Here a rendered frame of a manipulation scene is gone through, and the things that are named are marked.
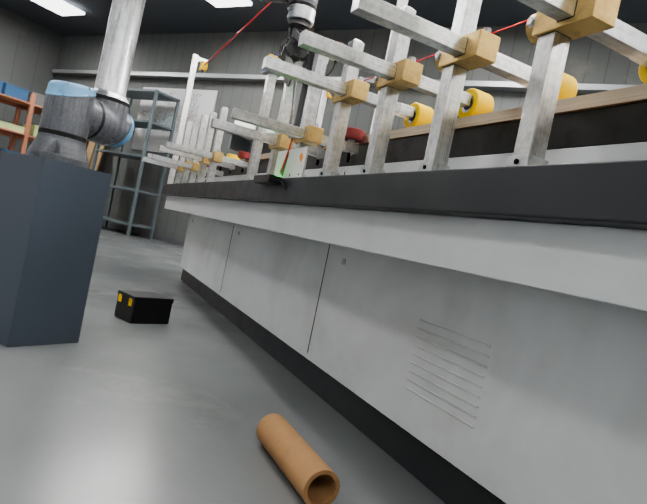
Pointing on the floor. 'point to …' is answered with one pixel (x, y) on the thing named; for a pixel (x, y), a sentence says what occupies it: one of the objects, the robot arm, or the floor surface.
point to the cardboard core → (298, 460)
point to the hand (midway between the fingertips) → (289, 82)
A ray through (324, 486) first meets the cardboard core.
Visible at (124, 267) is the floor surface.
